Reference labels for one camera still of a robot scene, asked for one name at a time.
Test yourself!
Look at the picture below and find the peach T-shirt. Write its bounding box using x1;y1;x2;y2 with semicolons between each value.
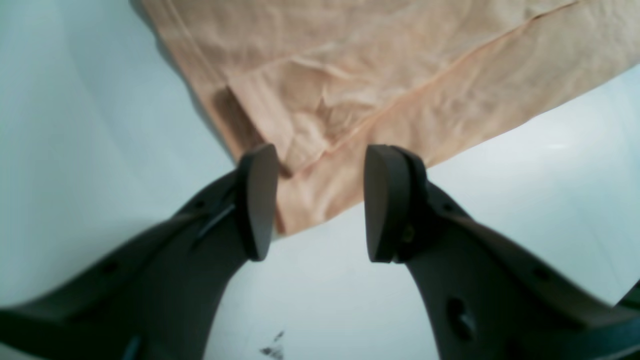
141;0;639;235

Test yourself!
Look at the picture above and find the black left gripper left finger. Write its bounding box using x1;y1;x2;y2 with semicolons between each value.
1;144;279;360

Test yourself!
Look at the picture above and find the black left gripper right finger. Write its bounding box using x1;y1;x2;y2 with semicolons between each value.
363;145;640;360

